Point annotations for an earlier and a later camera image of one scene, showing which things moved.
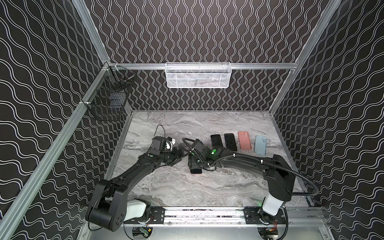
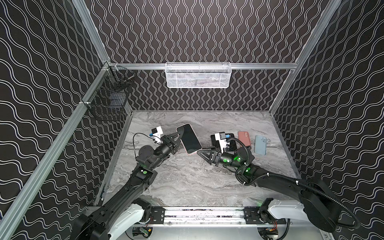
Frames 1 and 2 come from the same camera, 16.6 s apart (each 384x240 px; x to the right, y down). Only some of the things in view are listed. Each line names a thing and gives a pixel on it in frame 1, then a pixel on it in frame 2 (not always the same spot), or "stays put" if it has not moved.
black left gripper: (176, 154) → (171, 144)
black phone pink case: (196, 171) → (189, 140)
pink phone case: (244, 140) stays put
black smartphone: (230, 141) stays put
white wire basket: (198, 75) stays put
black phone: (216, 140) stays put
